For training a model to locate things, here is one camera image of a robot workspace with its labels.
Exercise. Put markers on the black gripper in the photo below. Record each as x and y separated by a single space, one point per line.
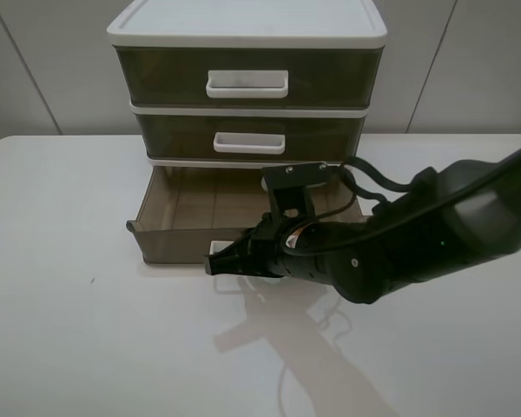
300 247

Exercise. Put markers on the dark translucent bottom drawer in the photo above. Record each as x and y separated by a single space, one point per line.
184 209

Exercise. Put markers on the dark translucent drawer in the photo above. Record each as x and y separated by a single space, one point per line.
184 209
192 137
317 79

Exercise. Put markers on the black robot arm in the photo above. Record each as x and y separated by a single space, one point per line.
439 223

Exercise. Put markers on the dark translucent middle drawer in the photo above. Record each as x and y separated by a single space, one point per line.
192 137

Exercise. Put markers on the white plastic drawer cabinet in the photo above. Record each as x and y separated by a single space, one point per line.
310 25

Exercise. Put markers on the dark translucent top drawer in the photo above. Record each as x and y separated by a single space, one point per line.
317 79

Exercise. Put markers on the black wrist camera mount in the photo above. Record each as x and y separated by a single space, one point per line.
288 187

